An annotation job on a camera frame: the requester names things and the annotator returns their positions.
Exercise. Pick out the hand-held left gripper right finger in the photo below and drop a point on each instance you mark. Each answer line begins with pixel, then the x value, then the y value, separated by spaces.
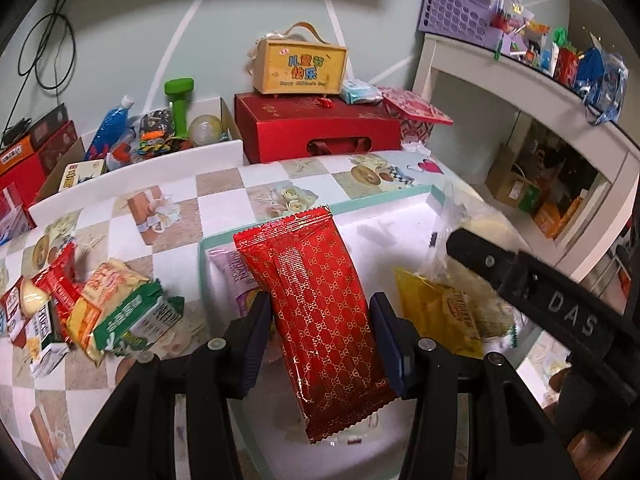
pixel 392 350

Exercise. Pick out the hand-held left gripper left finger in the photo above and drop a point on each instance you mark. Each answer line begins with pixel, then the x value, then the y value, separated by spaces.
pixel 252 345

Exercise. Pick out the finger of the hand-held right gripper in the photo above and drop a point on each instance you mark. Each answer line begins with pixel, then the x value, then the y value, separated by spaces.
pixel 482 260

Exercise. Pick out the large clear bread packet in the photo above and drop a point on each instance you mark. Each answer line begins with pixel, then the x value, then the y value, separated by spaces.
pixel 472 220

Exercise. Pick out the yellow snack packet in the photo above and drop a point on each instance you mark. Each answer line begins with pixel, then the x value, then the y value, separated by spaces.
pixel 440 312

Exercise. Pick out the red gold patterned snack packet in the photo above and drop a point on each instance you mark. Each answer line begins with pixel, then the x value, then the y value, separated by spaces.
pixel 320 330

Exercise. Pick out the purple snack packet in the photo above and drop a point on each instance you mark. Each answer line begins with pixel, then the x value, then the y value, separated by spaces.
pixel 235 275

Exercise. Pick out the white foam tray green rim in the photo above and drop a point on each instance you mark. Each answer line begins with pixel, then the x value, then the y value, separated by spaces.
pixel 380 210

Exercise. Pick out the brown cardboard box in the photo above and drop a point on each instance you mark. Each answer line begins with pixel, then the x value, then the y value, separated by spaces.
pixel 515 185

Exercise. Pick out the small orange box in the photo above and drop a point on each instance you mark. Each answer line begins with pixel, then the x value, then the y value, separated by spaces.
pixel 555 215

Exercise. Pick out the green snack packet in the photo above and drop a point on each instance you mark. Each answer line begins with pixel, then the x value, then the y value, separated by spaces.
pixel 135 317

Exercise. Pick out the orange snack packet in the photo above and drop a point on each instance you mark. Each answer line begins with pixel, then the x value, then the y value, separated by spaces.
pixel 97 300

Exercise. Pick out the white shelf unit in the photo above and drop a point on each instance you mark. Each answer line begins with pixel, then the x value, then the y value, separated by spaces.
pixel 525 90

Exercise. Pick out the white storage box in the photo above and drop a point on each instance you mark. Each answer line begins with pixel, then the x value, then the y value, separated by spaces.
pixel 150 172

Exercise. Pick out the light blue tissue packet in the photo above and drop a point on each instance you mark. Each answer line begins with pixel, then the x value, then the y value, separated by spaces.
pixel 360 92

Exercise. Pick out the small white dark snack packet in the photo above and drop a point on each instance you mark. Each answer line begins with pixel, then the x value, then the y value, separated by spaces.
pixel 45 347

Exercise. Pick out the blue plastic bag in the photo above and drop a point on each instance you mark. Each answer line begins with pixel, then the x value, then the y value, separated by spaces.
pixel 605 82

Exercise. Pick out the large red gift box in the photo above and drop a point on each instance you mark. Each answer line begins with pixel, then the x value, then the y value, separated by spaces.
pixel 310 125

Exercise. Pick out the clear plastic bottle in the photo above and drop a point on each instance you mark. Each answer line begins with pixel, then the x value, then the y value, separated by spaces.
pixel 205 130

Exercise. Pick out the pile of small colourful toys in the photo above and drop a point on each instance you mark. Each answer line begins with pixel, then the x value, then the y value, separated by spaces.
pixel 150 146

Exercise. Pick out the pile of small colourful items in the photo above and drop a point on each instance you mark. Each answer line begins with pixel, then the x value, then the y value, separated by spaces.
pixel 530 40

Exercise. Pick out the white red snack packet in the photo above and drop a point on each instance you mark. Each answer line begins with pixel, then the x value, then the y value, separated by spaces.
pixel 25 302

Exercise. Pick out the dark patterned bag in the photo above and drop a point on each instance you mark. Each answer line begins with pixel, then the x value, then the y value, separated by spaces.
pixel 157 122

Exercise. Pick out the white yellow card box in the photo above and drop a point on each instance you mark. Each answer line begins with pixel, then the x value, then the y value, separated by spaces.
pixel 80 174

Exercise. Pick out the green dumbbell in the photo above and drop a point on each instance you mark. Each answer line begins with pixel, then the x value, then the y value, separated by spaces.
pixel 178 105

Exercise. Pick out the purple perforated basket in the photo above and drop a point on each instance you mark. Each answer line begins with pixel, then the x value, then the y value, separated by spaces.
pixel 457 5

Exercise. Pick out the blue bottle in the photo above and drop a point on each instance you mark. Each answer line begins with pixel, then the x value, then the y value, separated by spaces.
pixel 107 127

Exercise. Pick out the red box with dark end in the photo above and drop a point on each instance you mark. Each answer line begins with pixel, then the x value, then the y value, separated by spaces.
pixel 30 175

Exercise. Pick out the black power adapter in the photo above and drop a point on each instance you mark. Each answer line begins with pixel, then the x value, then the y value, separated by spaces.
pixel 15 129

